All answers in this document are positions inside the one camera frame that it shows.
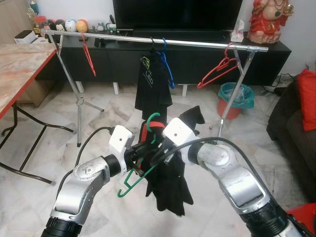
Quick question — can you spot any red cushion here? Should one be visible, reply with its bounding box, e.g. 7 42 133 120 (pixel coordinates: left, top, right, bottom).
297 69 316 132

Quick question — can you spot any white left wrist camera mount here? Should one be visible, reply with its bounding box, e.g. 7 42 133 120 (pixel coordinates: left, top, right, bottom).
109 125 134 158

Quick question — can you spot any white round doll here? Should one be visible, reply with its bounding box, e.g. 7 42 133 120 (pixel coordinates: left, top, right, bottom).
66 20 78 33

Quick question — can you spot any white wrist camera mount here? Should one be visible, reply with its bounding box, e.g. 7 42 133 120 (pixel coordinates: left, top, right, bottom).
162 118 198 149
109 125 134 158

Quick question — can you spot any red lidded clear jar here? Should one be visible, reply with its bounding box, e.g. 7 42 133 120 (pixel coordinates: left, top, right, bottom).
37 16 48 31

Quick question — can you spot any light wooden sideboard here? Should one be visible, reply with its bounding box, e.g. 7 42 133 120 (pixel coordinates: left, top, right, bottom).
0 0 38 45

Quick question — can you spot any white box black lid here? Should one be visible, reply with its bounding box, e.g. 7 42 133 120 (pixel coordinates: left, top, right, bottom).
14 31 36 44

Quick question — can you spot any black shirt green logo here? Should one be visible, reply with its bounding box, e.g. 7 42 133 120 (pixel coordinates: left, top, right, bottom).
135 49 173 120

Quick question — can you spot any red clothes hanger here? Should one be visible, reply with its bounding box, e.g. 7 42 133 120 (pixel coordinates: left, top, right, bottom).
80 34 97 78
197 43 239 89

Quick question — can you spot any blue clothes hanger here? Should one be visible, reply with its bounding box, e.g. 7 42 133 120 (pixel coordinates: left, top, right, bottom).
160 37 175 90

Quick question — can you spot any dark grey sofa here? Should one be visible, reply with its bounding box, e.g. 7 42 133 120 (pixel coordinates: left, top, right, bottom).
267 74 316 198

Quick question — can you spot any red plastic bucket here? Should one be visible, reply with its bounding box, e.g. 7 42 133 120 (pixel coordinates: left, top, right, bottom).
219 96 243 120

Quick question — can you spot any black shirt red stripe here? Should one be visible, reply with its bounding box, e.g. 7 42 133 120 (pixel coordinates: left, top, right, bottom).
140 105 205 216

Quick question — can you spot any black low tv cabinet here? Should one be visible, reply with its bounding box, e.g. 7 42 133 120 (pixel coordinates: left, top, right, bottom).
49 31 293 95

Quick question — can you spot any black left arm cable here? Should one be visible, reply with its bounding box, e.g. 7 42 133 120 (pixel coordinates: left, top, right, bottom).
74 127 115 171

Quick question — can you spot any red plastic stool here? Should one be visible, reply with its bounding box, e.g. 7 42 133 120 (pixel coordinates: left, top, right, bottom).
286 202 316 237

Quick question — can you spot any red buddha statue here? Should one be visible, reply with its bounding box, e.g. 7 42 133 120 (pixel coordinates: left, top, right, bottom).
248 0 290 44

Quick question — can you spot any orange round doll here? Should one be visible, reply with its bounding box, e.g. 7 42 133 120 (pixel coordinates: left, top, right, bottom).
77 20 89 34

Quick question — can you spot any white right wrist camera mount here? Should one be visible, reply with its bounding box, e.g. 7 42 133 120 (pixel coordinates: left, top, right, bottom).
162 118 198 149

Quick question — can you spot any green clothes hanger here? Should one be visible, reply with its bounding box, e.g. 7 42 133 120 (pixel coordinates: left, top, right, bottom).
118 114 166 198

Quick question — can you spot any black metal table frame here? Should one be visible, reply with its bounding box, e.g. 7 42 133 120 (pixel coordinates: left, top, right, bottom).
0 101 76 186

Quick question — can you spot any black flat television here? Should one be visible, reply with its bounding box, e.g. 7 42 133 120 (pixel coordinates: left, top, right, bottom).
113 0 243 31

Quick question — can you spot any silver metal clothes rack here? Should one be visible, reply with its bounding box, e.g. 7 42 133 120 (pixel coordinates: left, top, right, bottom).
45 30 270 147

